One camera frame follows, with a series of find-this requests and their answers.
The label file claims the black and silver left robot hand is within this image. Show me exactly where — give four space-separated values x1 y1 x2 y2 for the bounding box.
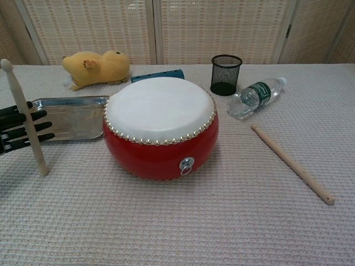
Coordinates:
0 101 55 156

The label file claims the wooden drumstick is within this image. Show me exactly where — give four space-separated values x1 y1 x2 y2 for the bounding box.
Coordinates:
0 58 50 177
250 124 336 207

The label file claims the rectangular metal tray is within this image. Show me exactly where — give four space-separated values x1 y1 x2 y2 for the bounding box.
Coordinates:
29 95 111 141

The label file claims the red drum with white skin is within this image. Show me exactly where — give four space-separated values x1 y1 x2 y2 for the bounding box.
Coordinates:
102 76 217 182

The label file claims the yellow plush animal toy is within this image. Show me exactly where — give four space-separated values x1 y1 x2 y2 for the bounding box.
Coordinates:
61 49 131 92

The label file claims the teal block with holes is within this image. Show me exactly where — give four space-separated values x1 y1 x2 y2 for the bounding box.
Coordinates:
130 68 186 84

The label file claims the white woven tablecloth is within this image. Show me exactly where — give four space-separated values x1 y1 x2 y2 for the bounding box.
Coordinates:
0 63 355 266

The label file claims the woven folding screen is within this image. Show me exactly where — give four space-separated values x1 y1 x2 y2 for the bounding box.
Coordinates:
0 0 355 68

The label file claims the black mesh pen holder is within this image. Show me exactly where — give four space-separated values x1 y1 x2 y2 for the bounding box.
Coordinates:
210 54 244 97

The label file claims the clear water bottle green label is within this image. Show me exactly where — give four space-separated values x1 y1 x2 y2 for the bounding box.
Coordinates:
226 76 288 120

